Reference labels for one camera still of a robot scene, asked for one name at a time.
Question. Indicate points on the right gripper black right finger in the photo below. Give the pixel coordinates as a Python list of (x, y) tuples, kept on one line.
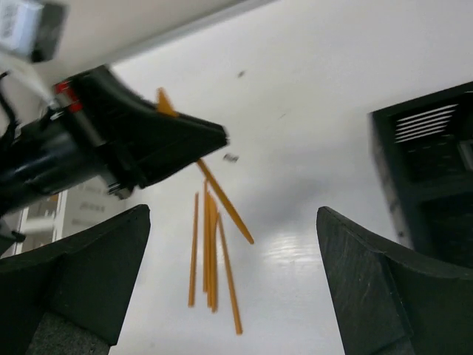
[(389, 299)]

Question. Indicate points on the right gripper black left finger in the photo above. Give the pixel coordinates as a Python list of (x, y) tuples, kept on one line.
[(71, 296)]

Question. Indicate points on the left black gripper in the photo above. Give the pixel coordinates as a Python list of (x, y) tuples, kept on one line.
[(101, 128)]

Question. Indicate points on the orange fork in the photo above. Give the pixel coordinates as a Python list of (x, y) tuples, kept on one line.
[(165, 106)]

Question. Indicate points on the orange chopstick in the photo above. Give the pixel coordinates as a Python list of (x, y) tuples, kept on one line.
[(230, 279), (193, 264), (205, 277)]

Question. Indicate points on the white utensil container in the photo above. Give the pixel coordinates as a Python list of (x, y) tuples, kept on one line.
[(65, 214)]

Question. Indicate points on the black utensil container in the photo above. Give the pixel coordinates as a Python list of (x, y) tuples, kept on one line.
[(422, 151)]

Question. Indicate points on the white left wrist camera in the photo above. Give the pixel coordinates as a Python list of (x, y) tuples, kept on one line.
[(32, 30)]

